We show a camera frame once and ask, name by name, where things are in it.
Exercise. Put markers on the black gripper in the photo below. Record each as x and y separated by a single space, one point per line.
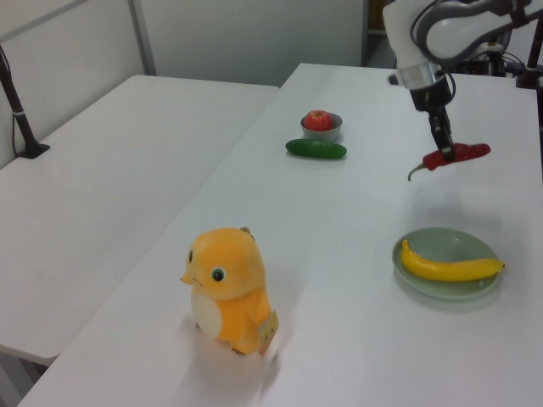
432 95

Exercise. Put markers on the red chili pepper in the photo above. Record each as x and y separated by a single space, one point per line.
466 152

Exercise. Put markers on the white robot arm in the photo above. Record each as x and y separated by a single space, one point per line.
445 29

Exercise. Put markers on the green plastic plate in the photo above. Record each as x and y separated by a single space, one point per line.
441 288

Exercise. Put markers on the black electronics box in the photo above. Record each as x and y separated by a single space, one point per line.
488 65

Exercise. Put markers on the small grey bowl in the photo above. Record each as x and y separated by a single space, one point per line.
322 135

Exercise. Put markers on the red apple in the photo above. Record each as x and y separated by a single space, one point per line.
318 120

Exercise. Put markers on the green cucumber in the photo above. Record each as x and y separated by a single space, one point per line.
316 149

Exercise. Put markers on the yellow banana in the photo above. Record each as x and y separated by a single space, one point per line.
449 270

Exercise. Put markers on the wooden cabinet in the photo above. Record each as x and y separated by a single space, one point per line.
375 15

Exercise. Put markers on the orange plush toy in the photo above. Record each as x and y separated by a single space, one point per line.
229 284

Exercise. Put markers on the cardboard toy tag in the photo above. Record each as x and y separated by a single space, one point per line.
269 330

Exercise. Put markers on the white side table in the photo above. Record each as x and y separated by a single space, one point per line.
97 191

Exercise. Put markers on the black camera stand pole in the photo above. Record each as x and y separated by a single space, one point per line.
530 63
19 114

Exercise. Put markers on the grey partition post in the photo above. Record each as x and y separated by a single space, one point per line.
142 36

